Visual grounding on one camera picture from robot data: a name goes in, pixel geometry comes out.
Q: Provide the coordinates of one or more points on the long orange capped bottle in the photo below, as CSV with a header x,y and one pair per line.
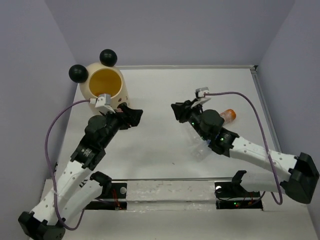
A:
x,y
228,115

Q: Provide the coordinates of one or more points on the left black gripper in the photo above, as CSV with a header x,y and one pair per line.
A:
x,y
127,120

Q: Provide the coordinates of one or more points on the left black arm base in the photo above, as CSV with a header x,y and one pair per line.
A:
x,y
113,199

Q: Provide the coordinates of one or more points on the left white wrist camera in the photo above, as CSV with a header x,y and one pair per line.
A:
x,y
102,103

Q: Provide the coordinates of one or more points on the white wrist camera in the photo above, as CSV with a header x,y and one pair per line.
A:
x,y
102,103
200,96

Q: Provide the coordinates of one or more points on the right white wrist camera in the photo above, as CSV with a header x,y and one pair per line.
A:
x,y
200,96

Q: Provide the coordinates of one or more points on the cream panda-ear waste bin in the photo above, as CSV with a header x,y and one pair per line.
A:
x,y
101,77

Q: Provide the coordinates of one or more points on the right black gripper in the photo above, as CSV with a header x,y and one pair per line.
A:
x,y
181,109

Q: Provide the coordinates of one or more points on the clear bottle blue label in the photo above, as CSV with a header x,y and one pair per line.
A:
x,y
201,151

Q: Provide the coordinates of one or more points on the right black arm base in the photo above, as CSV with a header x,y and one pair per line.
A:
x,y
230,196

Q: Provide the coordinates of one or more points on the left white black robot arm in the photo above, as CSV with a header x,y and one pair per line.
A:
x,y
79,184

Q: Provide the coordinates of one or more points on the clear bottle white cap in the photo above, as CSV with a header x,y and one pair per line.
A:
x,y
192,135

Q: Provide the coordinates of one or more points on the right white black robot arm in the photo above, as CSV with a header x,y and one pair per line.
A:
x,y
294,175

